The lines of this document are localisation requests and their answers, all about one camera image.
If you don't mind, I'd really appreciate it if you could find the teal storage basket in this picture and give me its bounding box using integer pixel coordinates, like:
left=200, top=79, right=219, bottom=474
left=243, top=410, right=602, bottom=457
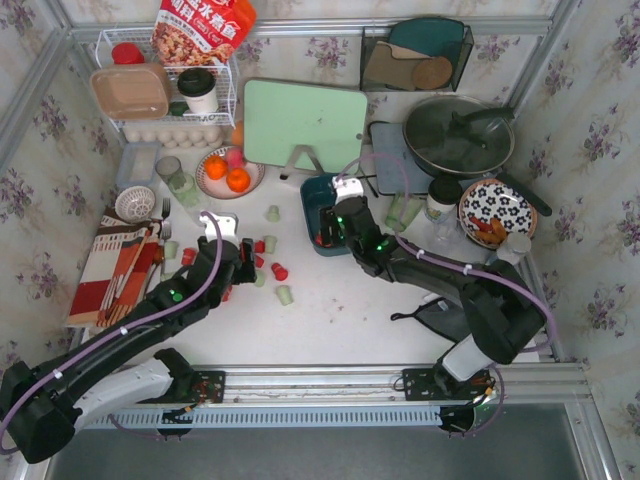
left=300, top=173, right=350, bottom=257

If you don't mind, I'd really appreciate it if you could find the green capsule tall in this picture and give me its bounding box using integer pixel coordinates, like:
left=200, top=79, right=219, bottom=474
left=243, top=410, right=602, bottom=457
left=276, top=285, right=293, bottom=306

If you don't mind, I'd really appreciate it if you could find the green capsule top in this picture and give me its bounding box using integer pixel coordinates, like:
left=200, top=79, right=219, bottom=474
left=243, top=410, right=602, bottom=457
left=266, top=205, right=280, bottom=223

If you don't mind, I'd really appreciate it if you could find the clear plastic cup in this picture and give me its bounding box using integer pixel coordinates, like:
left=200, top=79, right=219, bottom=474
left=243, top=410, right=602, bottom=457
left=433, top=216, right=464, bottom=256

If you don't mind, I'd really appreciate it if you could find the grey microfibre glove cloth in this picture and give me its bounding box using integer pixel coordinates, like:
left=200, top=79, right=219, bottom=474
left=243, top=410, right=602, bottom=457
left=390, top=297, right=471, bottom=343

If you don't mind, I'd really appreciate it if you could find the red capsule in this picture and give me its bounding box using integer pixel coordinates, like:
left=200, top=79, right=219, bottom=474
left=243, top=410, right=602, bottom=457
left=271, top=263, right=289, bottom=282
left=315, top=236, right=332, bottom=248

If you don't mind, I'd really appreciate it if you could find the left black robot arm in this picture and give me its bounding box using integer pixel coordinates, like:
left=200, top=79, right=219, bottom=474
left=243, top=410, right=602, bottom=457
left=1, top=211, right=256, bottom=464

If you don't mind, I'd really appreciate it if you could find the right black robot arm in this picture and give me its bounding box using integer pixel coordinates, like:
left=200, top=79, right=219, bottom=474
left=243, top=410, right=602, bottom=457
left=325, top=175, right=553, bottom=398

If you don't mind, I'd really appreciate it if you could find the white strainer basket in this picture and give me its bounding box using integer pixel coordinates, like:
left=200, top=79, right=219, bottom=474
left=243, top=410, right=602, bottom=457
left=114, top=186, right=155, bottom=223

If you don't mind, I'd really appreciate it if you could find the clear storage box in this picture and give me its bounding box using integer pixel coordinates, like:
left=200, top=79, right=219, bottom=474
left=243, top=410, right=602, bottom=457
left=115, top=142, right=161, bottom=189

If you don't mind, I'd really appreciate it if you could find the green capsule centre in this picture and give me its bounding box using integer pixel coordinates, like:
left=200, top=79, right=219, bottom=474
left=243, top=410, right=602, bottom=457
left=254, top=269, right=266, bottom=288

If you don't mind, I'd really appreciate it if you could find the green glass cup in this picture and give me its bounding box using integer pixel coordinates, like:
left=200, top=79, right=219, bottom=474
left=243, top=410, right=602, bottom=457
left=384, top=193, right=424, bottom=232

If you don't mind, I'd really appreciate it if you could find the blue grey trivet mat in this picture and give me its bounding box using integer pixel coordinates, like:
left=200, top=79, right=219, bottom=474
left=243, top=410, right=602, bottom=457
left=368, top=121, right=433, bottom=196

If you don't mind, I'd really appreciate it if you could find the fruit plate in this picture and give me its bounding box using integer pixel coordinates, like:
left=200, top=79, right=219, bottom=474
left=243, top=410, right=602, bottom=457
left=195, top=147, right=266, bottom=200

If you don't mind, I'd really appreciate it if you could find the jar with black lid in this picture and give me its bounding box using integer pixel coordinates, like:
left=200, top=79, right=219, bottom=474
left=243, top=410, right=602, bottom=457
left=425, top=176, right=463, bottom=224

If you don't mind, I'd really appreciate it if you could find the light green cutting board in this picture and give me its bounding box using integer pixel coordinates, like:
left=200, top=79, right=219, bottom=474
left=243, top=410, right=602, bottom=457
left=242, top=79, right=368, bottom=173

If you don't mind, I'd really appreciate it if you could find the striped kitchen towel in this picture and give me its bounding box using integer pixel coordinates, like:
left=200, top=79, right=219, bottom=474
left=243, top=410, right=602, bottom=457
left=66, top=208, right=161, bottom=328

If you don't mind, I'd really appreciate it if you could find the grey green tumbler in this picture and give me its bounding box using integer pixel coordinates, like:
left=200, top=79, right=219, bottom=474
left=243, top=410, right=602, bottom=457
left=155, top=156, right=209, bottom=224

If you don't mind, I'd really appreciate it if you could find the black frying pan with lid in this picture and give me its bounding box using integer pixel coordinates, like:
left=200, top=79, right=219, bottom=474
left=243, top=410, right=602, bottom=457
left=402, top=95, right=552, bottom=217

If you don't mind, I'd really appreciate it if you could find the flower patterned plate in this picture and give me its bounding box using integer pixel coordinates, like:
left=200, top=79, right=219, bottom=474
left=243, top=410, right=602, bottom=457
left=457, top=179, right=538, bottom=250

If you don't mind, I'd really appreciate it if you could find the egg tray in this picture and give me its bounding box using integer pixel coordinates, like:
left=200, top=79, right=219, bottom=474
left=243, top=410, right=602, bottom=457
left=123, top=125, right=225, bottom=148

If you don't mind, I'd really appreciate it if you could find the black mesh holder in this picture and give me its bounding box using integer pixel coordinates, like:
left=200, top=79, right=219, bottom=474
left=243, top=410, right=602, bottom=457
left=359, top=16, right=474, bottom=92

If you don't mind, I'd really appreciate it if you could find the white bottle blue label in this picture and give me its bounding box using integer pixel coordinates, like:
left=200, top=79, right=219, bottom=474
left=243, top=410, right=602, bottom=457
left=496, top=232, right=531, bottom=265

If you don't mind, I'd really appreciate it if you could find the white cup black lid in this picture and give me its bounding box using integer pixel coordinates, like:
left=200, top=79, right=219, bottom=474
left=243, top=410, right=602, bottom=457
left=177, top=67, right=219, bottom=114

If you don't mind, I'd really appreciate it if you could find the beige plastic container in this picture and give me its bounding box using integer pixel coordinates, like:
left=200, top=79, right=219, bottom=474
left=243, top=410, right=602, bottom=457
left=90, top=63, right=171, bottom=121

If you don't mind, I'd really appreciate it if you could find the red snack bag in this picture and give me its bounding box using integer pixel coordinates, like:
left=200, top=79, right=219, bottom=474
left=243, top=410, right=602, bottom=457
left=151, top=0, right=257, bottom=67

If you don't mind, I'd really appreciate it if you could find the red lid jar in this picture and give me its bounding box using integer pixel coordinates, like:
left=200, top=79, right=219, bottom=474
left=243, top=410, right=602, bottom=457
left=111, top=42, right=145, bottom=65

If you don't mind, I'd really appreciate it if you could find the white wire rack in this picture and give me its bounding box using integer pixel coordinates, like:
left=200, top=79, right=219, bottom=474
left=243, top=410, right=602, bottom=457
left=94, top=27, right=237, bottom=132

